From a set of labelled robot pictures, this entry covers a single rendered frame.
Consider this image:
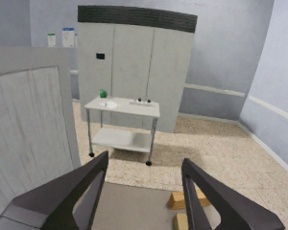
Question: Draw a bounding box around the small wooden block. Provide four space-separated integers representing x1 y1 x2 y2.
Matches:
174 214 188 230

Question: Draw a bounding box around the grey panel wall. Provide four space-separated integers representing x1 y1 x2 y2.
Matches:
0 46 82 215

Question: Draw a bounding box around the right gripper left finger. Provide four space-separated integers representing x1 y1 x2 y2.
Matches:
1 150 108 230

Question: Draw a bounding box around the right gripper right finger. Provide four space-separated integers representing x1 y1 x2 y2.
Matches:
180 157 286 230

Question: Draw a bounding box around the light wooden block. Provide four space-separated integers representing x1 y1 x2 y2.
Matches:
169 190 211 211

